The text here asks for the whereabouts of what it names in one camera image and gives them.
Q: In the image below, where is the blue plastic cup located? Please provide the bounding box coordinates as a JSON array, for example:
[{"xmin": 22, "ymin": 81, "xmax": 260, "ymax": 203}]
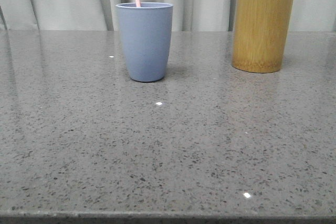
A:
[{"xmin": 116, "ymin": 2, "xmax": 173, "ymax": 82}]

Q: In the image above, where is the bamboo wooden cup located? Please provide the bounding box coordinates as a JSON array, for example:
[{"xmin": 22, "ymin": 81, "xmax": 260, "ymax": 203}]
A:
[{"xmin": 232, "ymin": 0, "xmax": 293, "ymax": 73}]

